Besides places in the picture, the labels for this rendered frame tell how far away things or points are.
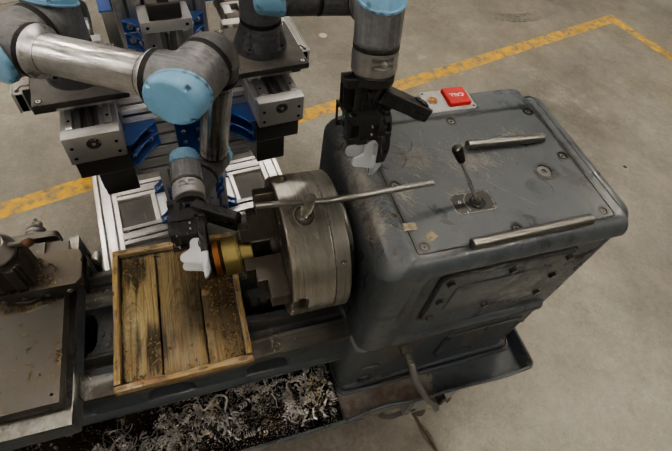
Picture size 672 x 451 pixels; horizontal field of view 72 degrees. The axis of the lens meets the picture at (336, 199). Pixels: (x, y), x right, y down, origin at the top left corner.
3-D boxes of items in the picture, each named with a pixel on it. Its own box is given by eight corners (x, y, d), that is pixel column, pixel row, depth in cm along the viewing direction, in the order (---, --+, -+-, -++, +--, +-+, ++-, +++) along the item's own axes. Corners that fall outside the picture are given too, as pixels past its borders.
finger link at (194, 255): (183, 282, 98) (179, 245, 103) (212, 276, 99) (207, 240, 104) (181, 275, 95) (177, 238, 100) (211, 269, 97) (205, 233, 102)
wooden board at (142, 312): (231, 239, 130) (230, 230, 127) (254, 364, 110) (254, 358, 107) (115, 259, 122) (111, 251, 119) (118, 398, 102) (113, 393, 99)
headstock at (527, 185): (480, 175, 156) (532, 81, 126) (559, 303, 129) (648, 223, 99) (309, 203, 141) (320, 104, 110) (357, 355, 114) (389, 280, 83)
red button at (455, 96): (459, 91, 120) (462, 85, 119) (469, 107, 117) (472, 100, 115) (438, 94, 119) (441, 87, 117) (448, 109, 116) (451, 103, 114)
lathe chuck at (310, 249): (294, 205, 128) (308, 145, 100) (322, 319, 116) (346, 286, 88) (262, 211, 125) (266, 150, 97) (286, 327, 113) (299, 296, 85)
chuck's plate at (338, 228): (307, 203, 129) (324, 143, 101) (335, 316, 117) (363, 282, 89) (295, 205, 128) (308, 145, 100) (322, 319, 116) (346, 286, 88)
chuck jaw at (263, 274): (294, 248, 102) (307, 295, 95) (293, 260, 106) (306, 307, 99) (243, 257, 100) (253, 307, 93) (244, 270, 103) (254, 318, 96)
